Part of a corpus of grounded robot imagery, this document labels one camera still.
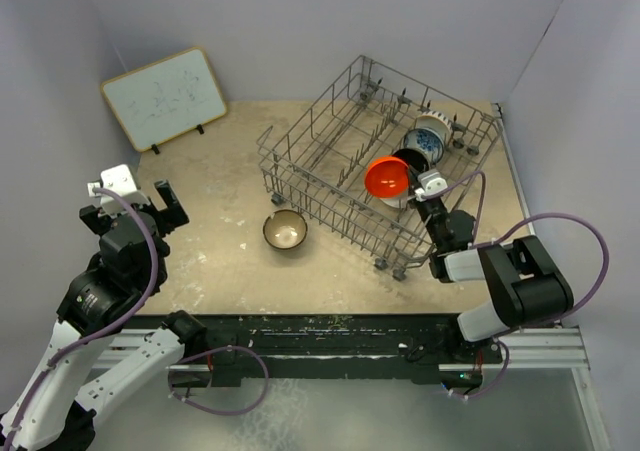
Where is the black glossy bowl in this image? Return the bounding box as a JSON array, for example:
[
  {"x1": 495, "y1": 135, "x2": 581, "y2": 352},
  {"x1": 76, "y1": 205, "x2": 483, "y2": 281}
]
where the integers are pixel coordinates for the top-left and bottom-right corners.
[{"x1": 392, "y1": 148, "x2": 430, "y2": 175}]

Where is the blue patterned bowl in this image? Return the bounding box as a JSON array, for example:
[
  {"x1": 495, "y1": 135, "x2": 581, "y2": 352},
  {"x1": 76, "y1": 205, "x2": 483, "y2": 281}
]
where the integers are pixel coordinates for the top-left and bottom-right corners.
[{"x1": 403, "y1": 128, "x2": 445, "y2": 166}]

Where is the brown glazed bowl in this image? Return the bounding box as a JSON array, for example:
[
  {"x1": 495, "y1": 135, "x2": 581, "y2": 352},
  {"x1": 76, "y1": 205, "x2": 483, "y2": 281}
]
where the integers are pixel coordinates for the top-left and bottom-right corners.
[{"x1": 262, "y1": 209, "x2": 308, "y2": 250}]

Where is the white orange rimmed striped bowl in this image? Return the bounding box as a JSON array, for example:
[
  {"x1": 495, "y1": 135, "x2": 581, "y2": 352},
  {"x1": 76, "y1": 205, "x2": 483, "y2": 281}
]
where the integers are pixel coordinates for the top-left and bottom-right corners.
[{"x1": 415, "y1": 110, "x2": 453, "y2": 142}]

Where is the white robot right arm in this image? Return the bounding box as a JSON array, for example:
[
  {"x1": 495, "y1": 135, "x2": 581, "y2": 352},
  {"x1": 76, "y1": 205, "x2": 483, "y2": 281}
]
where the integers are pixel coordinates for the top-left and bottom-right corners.
[{"x1": 407, "y1": 167, "x2": 574, "y2": 362}]

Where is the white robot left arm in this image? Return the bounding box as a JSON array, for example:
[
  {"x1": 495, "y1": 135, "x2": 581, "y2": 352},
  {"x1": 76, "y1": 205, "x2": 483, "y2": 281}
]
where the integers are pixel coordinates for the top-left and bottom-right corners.
[{"x1": 1, "y1": 181, "x2": 206, "y2": 450}]

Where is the yellow framed whiteboard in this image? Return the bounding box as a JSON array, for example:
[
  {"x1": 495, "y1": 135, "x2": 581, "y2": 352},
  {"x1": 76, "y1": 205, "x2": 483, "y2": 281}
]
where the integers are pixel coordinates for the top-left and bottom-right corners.
[{"x1": 100, "y1": 47, "x2": 227, "y2": 152}]

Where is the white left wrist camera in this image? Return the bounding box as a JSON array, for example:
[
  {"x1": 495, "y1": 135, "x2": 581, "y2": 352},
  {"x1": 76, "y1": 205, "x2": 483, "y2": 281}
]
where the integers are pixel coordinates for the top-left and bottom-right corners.
[{"x1": 87, "y1": 164, "x2": 150, "y2": 213}]

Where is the grey wire dish rack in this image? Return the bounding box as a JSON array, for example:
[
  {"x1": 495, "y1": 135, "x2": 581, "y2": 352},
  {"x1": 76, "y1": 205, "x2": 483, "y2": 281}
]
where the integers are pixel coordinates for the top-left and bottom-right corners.
[{"x1": 257, "y1": 55, "x2": 503, "y2": 281}]

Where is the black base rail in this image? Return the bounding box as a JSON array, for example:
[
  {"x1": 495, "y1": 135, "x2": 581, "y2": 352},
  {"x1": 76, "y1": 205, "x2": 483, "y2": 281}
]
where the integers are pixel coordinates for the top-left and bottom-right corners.
[{"x1": 107, "y1": 310, "x2": 506, "y2": 387}]

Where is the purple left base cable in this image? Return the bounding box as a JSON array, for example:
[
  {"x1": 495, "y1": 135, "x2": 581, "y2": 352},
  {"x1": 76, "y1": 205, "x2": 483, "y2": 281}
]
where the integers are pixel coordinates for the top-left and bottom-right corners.
[{"x1": 167, "y1": 341, "x2": 271, "y2": 415}]

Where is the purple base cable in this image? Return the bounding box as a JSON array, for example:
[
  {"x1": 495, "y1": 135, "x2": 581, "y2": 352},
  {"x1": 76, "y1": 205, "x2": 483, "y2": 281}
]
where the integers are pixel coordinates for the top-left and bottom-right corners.
[
  {"x1": 167, "y1": 341, "x2": 271, "y2": 415},
  {"x1": 444, "y1": 340, "x2": 510, "y2": 400}
]

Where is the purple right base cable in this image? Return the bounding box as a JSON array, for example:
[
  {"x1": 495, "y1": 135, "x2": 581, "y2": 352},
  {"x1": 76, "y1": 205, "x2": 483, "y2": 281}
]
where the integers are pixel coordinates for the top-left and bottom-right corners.
[{"x1": 444, "y1": 340, "x2": 510, "y2": 400}]

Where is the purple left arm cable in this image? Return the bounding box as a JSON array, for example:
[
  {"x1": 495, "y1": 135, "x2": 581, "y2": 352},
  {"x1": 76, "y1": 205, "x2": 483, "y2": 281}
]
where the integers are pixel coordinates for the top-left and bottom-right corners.
[{"x1": 7, "y1": 186, "x2": 160, "y2": 451}]

